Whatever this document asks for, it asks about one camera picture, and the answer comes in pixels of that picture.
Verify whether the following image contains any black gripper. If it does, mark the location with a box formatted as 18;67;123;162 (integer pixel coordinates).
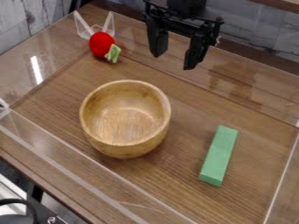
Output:
144;0;224;70

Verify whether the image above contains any red plush fruit green leaf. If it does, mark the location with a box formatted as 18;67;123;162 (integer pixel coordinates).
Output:
88;31;122;63

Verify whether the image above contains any round wooden bowl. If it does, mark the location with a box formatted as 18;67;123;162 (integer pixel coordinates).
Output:
79;80;172;159

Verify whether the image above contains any green rectangular block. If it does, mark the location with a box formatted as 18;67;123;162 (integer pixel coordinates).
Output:
199;126;239;186

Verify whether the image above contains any black metal table leg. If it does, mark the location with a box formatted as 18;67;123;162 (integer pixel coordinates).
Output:
27;183;86;224

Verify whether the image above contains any black cable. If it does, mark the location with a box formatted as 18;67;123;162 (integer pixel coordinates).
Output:
0;198;39;224

